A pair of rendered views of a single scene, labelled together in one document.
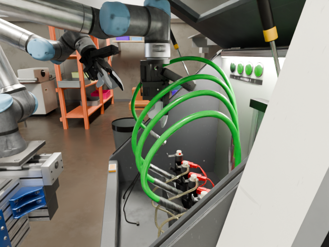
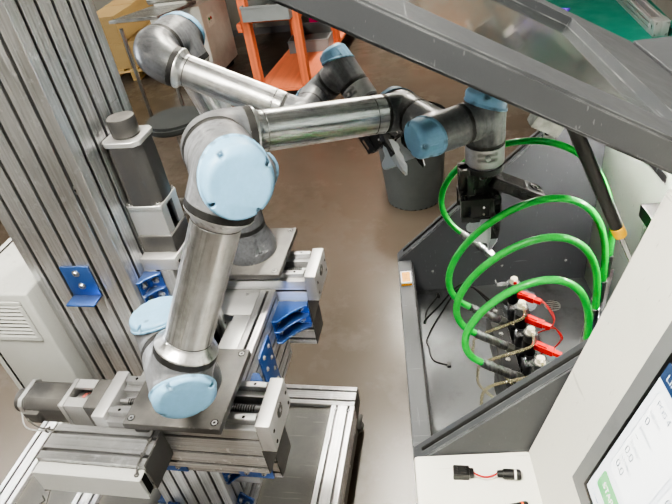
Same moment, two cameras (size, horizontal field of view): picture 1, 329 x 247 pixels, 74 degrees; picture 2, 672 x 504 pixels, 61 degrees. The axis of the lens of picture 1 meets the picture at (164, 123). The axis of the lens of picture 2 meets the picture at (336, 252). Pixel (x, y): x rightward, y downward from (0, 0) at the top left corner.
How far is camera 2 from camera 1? 65 cm
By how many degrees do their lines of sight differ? 25
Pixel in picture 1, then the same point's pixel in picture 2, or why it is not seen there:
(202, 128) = (566, 208)
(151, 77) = (474, 190)
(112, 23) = (424, 154)
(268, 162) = (596, 363)
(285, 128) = (613, 339)
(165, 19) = (498, 120)
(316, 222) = (611, 427)
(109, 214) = (413, 357)
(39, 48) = not seen: hidden behind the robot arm
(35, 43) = not seen: hidden behind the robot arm
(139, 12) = (460, 128)
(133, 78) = not seen: outside the picture
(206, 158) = (571, 256)
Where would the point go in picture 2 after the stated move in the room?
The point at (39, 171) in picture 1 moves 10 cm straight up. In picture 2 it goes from (302, 282) to (295, 254)
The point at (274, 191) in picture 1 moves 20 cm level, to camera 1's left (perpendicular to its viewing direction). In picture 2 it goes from (595, 391) to (461, 380)
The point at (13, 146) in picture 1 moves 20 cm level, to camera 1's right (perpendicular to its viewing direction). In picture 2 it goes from (263, 248) to (332, 250)
